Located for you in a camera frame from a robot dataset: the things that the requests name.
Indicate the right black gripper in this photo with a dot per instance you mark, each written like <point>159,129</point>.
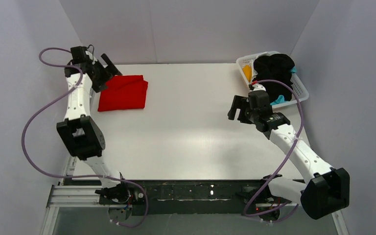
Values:
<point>242,111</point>

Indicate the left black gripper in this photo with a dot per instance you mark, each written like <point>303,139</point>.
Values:
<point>103,75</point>

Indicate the red t-shirt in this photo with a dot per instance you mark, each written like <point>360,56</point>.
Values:
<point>126,92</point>

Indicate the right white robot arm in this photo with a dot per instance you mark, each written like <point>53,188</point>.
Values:
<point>303,177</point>

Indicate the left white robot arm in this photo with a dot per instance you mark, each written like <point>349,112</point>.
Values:
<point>78,131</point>

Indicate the yellow garment in basket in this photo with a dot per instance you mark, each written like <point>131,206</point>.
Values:
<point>247,71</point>

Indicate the white plastic laundry basket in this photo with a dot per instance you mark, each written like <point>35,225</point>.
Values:
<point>297,85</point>

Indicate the teal garment in basket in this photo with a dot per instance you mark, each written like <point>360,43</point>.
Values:
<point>281,98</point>

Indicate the black garment in basket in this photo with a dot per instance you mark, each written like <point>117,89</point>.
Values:
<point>275,67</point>

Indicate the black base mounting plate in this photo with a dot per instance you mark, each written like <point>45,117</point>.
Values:
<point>189,197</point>

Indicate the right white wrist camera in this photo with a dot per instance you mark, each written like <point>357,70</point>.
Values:
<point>256,86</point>

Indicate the aluminium frame rail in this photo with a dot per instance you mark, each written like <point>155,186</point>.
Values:
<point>184,134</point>

